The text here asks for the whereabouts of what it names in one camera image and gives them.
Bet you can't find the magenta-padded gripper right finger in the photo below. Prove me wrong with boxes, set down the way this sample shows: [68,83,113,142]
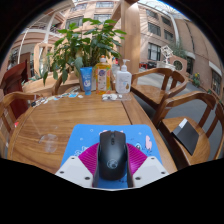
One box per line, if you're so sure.
[126,143,169,188]

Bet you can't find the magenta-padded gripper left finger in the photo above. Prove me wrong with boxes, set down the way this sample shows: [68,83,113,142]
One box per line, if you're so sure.
[54,143,100,188]

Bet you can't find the black computer mouse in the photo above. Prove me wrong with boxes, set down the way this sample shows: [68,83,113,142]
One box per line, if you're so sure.
[97,129,129,182]

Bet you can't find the blue cartoon-print mouse pad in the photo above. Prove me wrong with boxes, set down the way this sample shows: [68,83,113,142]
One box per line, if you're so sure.
[60,123,164,190]

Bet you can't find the black flat box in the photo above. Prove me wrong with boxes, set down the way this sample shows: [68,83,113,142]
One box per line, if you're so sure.
[171,117,200,156]

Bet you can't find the wooden armchair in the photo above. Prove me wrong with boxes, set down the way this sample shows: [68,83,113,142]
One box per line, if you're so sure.
[0,91,41,158]
[130,67,190,113]
[152,91,224,168]
[51,71,83,97]

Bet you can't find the white earphones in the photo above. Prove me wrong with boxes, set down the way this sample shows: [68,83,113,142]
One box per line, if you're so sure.
[101,93,124,102]

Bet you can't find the yellow dish soap bottle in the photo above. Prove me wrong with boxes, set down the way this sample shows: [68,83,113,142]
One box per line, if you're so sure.
[95,55,112,96]

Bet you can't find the dark red wooden lectern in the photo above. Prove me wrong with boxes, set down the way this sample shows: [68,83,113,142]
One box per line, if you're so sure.
[0,59,31,119]

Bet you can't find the green potted plant, white pot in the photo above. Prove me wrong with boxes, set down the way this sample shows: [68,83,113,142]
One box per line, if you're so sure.
[42,18,128,93]

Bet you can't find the white frame sculpture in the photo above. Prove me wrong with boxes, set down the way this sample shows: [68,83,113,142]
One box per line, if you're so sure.
[160,44,175,64]

